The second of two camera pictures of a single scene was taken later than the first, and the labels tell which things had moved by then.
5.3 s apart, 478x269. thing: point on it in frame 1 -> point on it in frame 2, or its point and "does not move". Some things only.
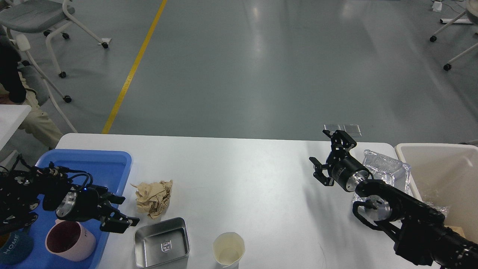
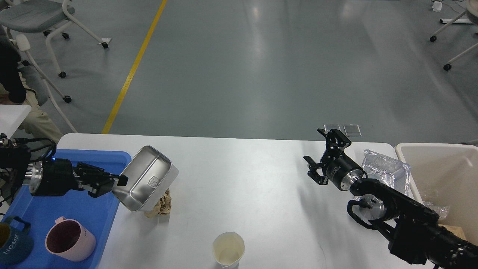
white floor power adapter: [437, 6] does not move
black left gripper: [83, 203] -> [53, 177]
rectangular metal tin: [163, 245] -> [149, 173]
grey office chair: [28, 16] does not move
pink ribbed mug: [70, 240] does not move
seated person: [14, 90] does not move
